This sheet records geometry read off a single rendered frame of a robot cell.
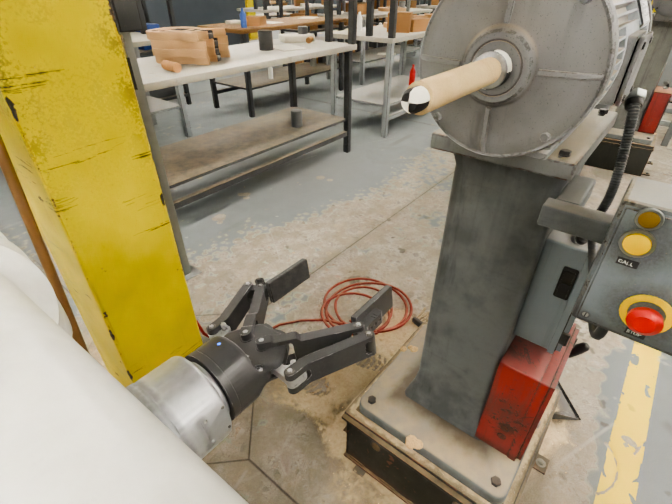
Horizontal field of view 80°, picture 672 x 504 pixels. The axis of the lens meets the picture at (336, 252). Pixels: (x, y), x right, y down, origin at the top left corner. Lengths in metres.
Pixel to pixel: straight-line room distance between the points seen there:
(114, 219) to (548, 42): 1.07
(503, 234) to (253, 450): 1.11
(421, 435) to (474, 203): 0.69
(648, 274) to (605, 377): 1.41
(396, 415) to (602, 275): 0.79
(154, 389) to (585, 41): 0.58
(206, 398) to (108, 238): 0.93
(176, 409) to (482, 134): 0.52
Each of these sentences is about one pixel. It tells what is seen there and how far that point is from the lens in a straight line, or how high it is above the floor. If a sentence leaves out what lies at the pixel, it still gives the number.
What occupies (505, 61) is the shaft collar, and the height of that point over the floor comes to 1.26.
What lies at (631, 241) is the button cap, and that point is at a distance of 0.63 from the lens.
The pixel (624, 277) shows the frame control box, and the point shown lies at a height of 1.02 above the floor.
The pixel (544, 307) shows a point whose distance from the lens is 0.97.
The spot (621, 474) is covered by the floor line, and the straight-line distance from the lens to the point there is 1.78.
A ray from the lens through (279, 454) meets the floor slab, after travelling 1.55.
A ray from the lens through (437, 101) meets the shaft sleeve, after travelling 0.43.
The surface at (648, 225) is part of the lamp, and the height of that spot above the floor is 1.10.
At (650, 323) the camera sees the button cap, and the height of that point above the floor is 0.98.
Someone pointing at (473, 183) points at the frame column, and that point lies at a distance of 0.85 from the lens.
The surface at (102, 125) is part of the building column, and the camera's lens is 1.18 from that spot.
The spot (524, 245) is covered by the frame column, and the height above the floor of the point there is 0.92.
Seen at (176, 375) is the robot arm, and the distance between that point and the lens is 0.38.
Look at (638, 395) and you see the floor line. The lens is 2.04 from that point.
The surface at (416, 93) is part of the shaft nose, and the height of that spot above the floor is 1.26.
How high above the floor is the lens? 1.35
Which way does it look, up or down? 34 degrees down
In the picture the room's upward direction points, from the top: straight up
